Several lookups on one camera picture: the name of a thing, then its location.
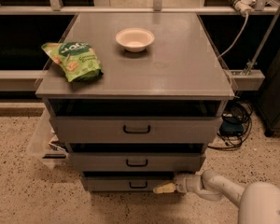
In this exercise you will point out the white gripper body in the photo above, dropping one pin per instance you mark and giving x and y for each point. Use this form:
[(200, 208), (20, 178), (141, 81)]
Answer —
[(183, 184)]

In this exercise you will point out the grey middle drawer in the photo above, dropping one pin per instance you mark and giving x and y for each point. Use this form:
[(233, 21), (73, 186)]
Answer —
[(137, 162)]

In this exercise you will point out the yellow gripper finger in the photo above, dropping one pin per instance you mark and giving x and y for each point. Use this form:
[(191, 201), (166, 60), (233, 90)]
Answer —
[(168, 187)]

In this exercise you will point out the green snack bag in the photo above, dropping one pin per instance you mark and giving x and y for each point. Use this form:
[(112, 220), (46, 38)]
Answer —
[(78, 60)]

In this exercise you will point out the white paper bowl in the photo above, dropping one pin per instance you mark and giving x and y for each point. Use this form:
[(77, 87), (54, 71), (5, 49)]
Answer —
[(135, 39)]

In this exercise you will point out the metal diagonal rod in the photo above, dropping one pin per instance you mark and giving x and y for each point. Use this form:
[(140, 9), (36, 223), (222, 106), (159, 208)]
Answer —
[(250, 64)]

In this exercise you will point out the white power strip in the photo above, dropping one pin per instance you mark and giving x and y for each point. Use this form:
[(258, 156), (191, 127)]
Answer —
[(242, 6)]

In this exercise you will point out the dark cabinet at right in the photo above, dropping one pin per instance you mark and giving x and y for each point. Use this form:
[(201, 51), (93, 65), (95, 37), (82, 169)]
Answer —
[(269, 98)]

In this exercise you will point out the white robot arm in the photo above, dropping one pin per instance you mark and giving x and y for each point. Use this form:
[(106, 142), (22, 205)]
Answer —
[(257, 203)]

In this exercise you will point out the grey drawer cabinet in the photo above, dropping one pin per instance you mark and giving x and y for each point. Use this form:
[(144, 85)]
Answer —
[(177, 76)]

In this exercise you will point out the grey bottom drawer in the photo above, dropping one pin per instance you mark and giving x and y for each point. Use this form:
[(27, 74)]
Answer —
[(123, 183)]

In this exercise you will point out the grey drawer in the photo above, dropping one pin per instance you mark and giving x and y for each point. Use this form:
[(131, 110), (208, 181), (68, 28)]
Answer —
[(123, 183), (135, 129), (137, 162)]

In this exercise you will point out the grey top drawer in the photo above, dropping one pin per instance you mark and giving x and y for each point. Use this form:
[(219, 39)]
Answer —
[(135, 129)]

